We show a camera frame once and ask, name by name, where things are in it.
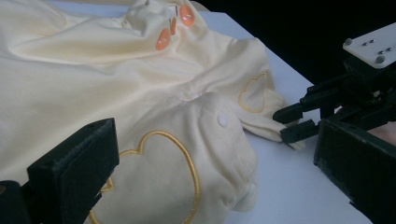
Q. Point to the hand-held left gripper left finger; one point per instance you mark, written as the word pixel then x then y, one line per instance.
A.
pixel 68 174

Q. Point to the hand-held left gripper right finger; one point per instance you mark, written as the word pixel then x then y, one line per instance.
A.
pixel 364 168

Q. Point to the cream baby garment with hearts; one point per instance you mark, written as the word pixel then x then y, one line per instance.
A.
pixel 93 93

